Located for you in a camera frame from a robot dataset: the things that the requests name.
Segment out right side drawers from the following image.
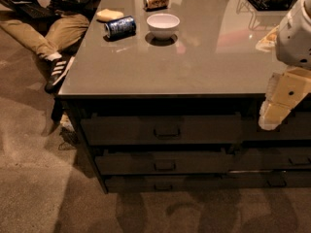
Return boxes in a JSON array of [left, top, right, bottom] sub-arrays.
[[228, 112, 311, 188]]

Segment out dark cabinet frame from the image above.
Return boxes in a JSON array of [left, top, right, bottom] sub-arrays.
[[61, 96, 310, 193]]

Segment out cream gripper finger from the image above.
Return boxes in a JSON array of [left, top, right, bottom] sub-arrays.
[[259, 66, 311, 130]]

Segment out black laptop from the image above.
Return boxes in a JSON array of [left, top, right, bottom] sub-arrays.
[[0, 0, 56, 19]]

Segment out blue soda can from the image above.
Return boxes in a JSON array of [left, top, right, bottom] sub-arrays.
[[105, 16, 136, 39]]

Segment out black striped sneaker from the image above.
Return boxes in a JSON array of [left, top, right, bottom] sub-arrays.
[[45, 55, 75, 93]]

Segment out dark bottom drawer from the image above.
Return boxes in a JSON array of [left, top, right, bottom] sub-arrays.
[[105, 174, 225, 193]]

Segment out yellow sponge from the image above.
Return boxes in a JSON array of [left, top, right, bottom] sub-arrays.
[[96, 9, 123, 22]]

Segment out dark middle drawer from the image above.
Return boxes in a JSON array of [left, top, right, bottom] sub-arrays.
[[95, 149, 232, 175]]

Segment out dark top drawer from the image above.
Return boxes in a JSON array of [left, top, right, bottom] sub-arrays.
[[81, 116, 242, 146]]

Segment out white ceramic bowl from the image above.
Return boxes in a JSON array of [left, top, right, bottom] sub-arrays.
[[147, 14, 180, 40]]

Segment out dark drawer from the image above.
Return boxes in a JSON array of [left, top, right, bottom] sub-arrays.
[[81, 116, 242, 146], [95, 149, 232, 175], [105, 174, 225, 193]]

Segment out tan soda can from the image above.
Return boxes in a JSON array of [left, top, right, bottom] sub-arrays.
[[143, 0, 169, 10]]

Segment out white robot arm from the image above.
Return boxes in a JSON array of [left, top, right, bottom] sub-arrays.
[[256, 0, 311, 130]]

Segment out seated person khaki trousers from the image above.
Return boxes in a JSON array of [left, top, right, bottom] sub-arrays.
[[0, 0, 116, 62]]

